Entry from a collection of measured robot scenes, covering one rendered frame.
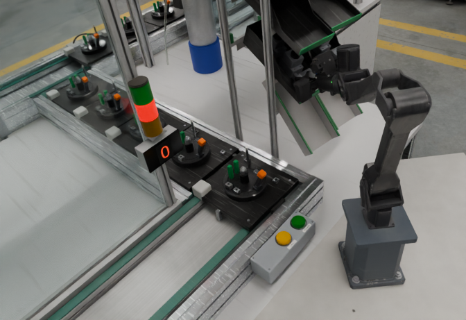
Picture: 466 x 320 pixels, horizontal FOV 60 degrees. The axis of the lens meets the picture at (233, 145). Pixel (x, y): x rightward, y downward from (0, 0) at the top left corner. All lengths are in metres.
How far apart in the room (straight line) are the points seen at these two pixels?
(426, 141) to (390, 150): 2.14
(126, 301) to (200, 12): 1.29
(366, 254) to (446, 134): 2.12
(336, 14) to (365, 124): 0.54
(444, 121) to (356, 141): 1.70
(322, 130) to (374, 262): 0.48
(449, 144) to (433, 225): 1.72
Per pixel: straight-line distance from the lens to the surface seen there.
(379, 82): 0.85
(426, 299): 1.23
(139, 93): 0.99
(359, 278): 1.19
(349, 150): 1.56
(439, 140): 3.07
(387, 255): 1.12
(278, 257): 1.12
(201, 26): 1.99
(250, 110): 1.78
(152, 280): 1.20
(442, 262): 1.30
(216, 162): 1.38
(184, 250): 1.23
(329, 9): 1.33
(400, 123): 0.83
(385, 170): 0.95
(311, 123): 1.38
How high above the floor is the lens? 1.89
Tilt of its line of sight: 40 degrees down
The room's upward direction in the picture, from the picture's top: 9 degrees counter-clockwise
